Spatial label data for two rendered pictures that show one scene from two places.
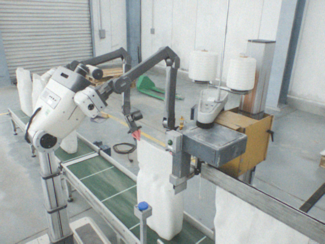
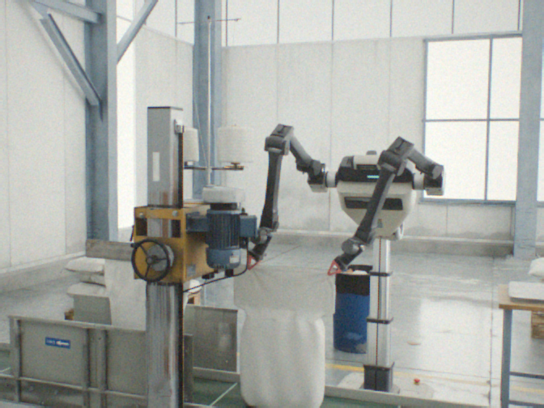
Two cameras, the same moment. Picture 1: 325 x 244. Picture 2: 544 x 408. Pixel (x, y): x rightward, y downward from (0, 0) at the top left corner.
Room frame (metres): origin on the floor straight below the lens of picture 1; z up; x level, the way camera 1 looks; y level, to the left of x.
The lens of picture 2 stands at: (4.10, -1.41, 1.55)
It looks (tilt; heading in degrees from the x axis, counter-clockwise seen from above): 4 degrees down; 152
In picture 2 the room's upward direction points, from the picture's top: 1 degrees clockwise
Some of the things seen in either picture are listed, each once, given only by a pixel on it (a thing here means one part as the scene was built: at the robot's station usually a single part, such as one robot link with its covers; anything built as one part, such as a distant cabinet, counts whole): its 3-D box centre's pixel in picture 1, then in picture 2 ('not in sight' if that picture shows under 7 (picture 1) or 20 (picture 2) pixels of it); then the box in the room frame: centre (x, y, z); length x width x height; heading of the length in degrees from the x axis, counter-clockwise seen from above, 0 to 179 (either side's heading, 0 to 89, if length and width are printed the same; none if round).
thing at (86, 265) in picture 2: not in sight; (102, 261); (-1.83, -0.03, 0.56); 0.66 x 0.43 x 0.15; 130
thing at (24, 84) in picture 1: (26, 92); not in sight; (3.89, 2.13, 0.74); 0.47 x 0.20 x 0.72; 44
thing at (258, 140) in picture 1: (239, 138); (176, 240); (1.46, -0.47, 1.18); 0.34 x 0.25 x 0.31; 132
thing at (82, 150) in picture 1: (46, 130); not in sight; (3.37, 1.66, 0.34); 2.21 x 0.39 x 0.09; 42
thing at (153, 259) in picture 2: not in sight; (150, 260); (1.66, -0.65, 1.13); 0.18 x 0.11 x 0.18; 42
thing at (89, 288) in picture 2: not in sight; (103, 286); (-1.83, -0.02, 0.32); 0.67 x 0.42 x 0.14; 136
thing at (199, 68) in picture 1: (203, 65); (235, 145); (1.56, -0.23, 1.61); 0.17 x 0.17 x 0.17
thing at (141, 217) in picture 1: (143, 210); not in sight; (1.23, 0.11, 0.81); 0.08 x 0.08 x 0.06; 42
